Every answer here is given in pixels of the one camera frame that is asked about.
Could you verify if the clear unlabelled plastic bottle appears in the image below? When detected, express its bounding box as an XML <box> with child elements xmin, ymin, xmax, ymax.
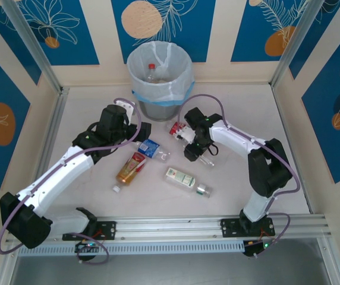
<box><xmin>198</xmin><ymin>153</ymin><xmax>217</xmax><ymax>172</ymax></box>

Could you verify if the green white label plastic bottle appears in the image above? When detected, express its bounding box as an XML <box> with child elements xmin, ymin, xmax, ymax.
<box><xmin>163</xmin><ymin>167</ymin><xmax>213</xmax><ymax>198</ymax></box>

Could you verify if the blue label plastic bottle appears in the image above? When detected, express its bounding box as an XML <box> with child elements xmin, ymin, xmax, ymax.
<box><xmin>134</xmin><ymin>138</ymin><xmax>171</xmax><ymax>163</ymax></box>

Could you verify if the red cap crushed plastic bottle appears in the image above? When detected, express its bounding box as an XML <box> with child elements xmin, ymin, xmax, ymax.
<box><xmin>144</xmin><ymin>63</ymin><xmax>162</xmax><ymax>84</ymax></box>

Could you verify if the grey metal mesh bin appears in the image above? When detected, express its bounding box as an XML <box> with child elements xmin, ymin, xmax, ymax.
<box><xmin>138</xmin><ymin>99</ymin><xmax>181</xmax><ymax>122</ymax></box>

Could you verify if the red white label plastic bottle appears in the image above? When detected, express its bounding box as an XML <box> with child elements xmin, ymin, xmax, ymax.
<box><xmin>166</xmin><ymin>121</ymin><xmax>197</xmax><ymax>145</ymax></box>

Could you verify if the orange drink plastic bottle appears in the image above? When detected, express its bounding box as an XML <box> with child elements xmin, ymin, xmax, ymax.
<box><xmin>112</xmin><ymin>152</ymin><xmax>147</xmax><ymax>193</ymax></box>

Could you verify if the black controller board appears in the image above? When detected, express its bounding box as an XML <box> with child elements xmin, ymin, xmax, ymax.
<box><xmin>243</xmin><ymin>240</ymin><xmax>271</xmax><ymax>258</ymax></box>
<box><xmin>74</xmin><ymin>240</ymin><xmax>101</xmax><ymax>255</ymax></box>

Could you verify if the grey metal panel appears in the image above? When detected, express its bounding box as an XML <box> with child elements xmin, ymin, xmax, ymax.
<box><xmin>8</xmin><ymin>255</ymin><xmax>336</xmax><ymax>285</ymax></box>

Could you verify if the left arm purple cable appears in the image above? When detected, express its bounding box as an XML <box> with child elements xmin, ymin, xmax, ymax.
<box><xmin>0</xmin><ymin>98</ymin><xmax>143</xmax><ymax>264</ymax></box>

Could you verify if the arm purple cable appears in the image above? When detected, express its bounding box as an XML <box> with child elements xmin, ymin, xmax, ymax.
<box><xmin>177</xmin><ymin>94</ymin><xmax>300</xmax><ymax>258</ymax></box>
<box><xmin>0</xmin><ymin>98</ymin><xmax>143</xmax><ymax>264</ymax></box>

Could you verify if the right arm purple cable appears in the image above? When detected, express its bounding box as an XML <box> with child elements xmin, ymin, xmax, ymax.
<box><xmin>177</xmin><ymin>94</ymin><xmax>300</xmax><ymax>258</ymax></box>

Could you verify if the aluminium side rail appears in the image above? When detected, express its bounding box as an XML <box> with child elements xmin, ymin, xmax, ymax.
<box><xmin>18</xmin><ymin>86</ymin><xmax>70</xmax><ymax>191</ymax></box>
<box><xmin>270</xmin><ymin>84</ymin><xmax>315</xmax><ymax>215</ymax></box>

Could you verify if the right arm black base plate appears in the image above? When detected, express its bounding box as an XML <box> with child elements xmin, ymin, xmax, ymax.
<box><xmin>219</xmin><ymin>218</ymin><xmax>276</xmax><ymax>238</ymax></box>

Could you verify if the aluminium mounting rail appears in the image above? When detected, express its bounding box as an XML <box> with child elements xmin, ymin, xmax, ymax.
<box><xmin>5</xmin><ymin>215</ymin><xmax>329</xmax><ymax>243</ymax></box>

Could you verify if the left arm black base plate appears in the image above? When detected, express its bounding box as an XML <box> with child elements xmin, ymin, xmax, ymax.
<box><xmin>62</xmin><ymin>220</ymin><xmax>118</xmax><ymax>242</ymax></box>

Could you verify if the grey slotted cable duct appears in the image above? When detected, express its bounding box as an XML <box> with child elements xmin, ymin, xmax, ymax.
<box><xmin>17</xmin><ymin>239</ymin><xmax>248</xmax><ymax>257</ymax></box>

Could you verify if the aluminium frame post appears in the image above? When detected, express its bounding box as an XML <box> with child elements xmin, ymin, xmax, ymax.
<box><xmin>271</xmin><ymin>0</ymin><xmax>319</xmax><ymax>89</ymax></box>
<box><xmin>1</xmin><ymin>0</ymin><xmax>63</xmax><ymax>95</ymax></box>

